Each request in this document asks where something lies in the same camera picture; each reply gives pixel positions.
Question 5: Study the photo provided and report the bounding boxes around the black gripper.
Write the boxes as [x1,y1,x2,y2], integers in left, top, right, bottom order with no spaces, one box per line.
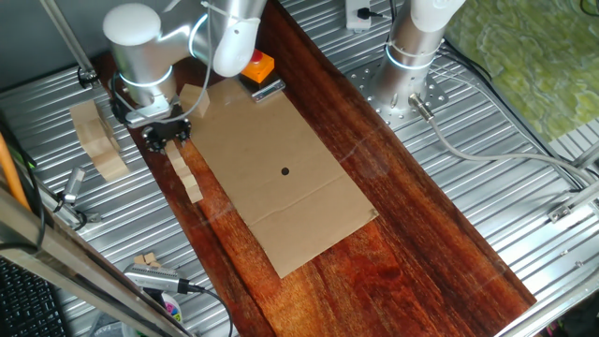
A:
[141,117,193,154]

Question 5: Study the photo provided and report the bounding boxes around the large wooden cube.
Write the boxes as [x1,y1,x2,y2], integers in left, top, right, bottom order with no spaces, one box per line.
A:
[74,116,116,144]
[179,82,212,118]
[81,134,122,158]
[91,150,131,183]
[68,99,110,127]

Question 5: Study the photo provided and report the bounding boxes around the orange emergency stop button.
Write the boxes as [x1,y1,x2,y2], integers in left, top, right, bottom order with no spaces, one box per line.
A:
[241,49,276,84]

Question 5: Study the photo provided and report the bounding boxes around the aluminium pole with black foot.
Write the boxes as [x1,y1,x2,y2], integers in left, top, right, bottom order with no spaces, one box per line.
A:
[39,0,100,90]

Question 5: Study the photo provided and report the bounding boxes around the brown cardboard sheet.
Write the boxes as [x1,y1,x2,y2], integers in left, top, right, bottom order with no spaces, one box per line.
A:
[186,78,379,280]

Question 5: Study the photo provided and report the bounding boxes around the orange tube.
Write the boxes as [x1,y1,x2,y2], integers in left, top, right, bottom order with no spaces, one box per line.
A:
[0,133,30,212]

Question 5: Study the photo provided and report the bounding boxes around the grey cloth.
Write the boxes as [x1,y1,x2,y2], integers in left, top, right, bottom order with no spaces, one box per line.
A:
[86,311,141,337]

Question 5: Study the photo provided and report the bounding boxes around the white power strip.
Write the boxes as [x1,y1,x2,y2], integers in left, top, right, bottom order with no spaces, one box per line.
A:
[344,0,373,34]

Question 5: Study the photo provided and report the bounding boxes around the black keyboard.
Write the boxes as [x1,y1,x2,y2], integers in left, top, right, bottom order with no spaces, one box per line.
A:
[0,256,71,337]

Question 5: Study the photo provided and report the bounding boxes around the dark red wooden board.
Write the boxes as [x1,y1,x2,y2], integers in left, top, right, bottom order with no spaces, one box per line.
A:
[93,0,538,337]

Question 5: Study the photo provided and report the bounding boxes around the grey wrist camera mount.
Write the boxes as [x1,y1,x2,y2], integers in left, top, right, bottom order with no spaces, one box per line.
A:
[124,100,173,130]

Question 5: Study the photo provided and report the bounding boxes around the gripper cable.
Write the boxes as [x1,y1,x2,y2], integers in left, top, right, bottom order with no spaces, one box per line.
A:
[110,0,212,125]

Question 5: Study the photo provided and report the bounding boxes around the silver depth camera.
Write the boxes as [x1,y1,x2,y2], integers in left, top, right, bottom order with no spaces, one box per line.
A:
[123,263,191,295]
[63,167,88,206]

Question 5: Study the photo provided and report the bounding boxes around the metal camera mount arm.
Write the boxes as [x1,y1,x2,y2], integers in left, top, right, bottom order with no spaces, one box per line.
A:
[54,189,103,231]

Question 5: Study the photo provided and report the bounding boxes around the aluminium frame beam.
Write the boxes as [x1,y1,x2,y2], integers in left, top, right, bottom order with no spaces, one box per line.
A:
[0,184,193,337]

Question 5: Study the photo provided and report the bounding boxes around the black camera cable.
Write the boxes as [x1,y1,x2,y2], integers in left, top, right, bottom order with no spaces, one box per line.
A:
[180,280,234,337]

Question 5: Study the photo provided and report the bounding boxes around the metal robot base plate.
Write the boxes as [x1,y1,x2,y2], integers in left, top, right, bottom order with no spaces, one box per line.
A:
[345,58,450,131]

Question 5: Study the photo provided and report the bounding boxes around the black power plug with cable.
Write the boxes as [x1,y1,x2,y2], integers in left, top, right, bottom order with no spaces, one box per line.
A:
[357,7,392,21]

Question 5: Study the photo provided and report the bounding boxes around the grey cable with metal connector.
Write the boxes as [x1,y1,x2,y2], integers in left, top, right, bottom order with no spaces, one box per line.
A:
[407,92,599,188]

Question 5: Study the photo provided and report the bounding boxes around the aluminium profile with bracket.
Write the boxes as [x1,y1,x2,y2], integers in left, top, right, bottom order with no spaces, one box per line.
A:
[546,180,599,225]

